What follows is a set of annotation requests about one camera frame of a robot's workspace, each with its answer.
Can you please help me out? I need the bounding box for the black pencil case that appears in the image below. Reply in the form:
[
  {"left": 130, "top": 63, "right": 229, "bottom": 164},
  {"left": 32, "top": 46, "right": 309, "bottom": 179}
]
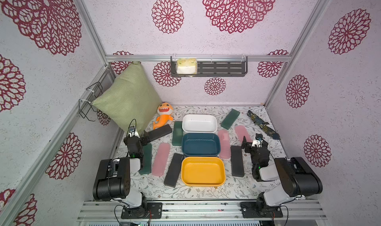
[
  {"left": 164, "top": 153, "right": 185, "bottom": 188},
  {"left": 143, "top": 124, "right": 172, "bottom": 142},
  {"left": 231, "top": 146, "right": 245, "bottom": 177}
]

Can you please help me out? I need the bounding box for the pink pencil case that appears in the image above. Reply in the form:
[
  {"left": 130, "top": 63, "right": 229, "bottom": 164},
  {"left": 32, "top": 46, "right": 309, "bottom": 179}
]
[
  {"left": 152, "top": 143, "right": 171, "bottom": 177},
  {"left": 234, "top": 125, "right": 253, "bottom": 143},
  {"left": 218, "top": 129, "right": 231, "bottom": 159}
]

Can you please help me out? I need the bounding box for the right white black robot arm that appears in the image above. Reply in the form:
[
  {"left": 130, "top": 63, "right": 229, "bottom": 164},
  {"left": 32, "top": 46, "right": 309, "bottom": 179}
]
[{"left": 241, "top": 139, "right": 323, "bottom": 216}]

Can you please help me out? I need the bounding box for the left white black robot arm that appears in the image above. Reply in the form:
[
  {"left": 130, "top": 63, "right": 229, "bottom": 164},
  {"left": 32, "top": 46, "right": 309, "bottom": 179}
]
[{"left": 92, "top": 136, "right": 147, "bottom": 211}]

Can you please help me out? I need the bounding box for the green pencil case front left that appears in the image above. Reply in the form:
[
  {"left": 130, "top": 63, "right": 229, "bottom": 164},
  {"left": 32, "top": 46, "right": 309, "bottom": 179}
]
[{"left": 139, "top": 143, "right": 152, "bottom": 175}]

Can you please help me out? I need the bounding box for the green pencil case by white box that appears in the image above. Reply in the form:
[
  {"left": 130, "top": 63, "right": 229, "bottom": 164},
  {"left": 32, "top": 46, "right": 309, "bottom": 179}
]
[{"left": 172, "top": 121, "right": 183, "bottom": 146}]

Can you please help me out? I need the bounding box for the green pencil case back right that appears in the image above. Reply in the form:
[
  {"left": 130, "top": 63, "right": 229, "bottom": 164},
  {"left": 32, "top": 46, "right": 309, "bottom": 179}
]
[{"left": 220, "top": 109, "right": 240, "bottom": 130}]

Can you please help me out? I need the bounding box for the white storage box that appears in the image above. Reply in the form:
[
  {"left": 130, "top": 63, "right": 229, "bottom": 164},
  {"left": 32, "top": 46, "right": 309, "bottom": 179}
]
[{"left": 182, "top": 114, "right": 218, "bottom": 133}]

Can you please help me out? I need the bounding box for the teal storage box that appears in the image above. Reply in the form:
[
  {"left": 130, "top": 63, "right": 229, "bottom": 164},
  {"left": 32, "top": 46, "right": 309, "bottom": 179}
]
[{"left": 182, "top": 133, "right": 221, "bottom": 157}]

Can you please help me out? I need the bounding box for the yellow storage box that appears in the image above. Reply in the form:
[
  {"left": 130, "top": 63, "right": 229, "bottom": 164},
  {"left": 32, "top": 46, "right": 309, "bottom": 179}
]
[{"left": 181, "top": 157, "right": 226, "bottom": 187}]

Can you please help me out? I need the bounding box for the folded dark floral umbrella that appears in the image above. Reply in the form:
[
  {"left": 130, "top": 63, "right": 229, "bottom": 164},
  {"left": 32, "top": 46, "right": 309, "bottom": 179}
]
[{"left": 247, "top": 110, "right": 281, "bottom": 140}]

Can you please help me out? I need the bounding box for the green square pillow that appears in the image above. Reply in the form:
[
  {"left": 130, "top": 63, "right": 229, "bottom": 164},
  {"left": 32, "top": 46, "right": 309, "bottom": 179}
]
[{"left": 92, "top": 62, "right": 162, "bottom": 135}]

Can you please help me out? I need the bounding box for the orange shark plush toy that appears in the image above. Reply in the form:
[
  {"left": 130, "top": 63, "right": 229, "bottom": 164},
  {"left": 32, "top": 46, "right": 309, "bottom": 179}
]
[{"left": 153, "top": 102, "right": 174, "bottom": 130}]

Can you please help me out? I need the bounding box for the yellow white sponge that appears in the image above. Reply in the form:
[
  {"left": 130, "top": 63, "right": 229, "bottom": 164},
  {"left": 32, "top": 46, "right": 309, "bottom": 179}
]
[{"left": 176, "top": 58, "right": 197, "bottom": 75}]

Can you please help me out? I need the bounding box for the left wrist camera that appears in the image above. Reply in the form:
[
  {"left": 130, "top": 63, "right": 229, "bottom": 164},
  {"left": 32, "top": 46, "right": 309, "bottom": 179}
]
[{"left": 127, "top": 125, "right": 140, "bottom": 138}]

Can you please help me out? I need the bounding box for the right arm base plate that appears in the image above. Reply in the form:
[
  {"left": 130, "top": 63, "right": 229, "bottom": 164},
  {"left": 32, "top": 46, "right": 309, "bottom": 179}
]
[{"left": 240, "top": 202, "right": 283, "bottom": 219}]

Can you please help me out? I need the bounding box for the black wire wall rack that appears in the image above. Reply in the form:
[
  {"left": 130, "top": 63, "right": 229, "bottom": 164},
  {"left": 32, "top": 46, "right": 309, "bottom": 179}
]
[{"left": 78, "top": 81, "right": 103, "bottom": 122}]

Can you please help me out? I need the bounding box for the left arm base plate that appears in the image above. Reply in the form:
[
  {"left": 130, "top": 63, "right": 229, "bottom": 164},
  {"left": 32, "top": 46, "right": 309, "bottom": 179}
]
[{"left": 121, "top": 203, "right": 163, "bottom": 220}]

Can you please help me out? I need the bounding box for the dark wall shelf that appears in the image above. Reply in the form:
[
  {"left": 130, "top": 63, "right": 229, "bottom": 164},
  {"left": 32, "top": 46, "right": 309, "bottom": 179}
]
[{"left": 170, "top": 56, "right": 248, "bottom": 77}]

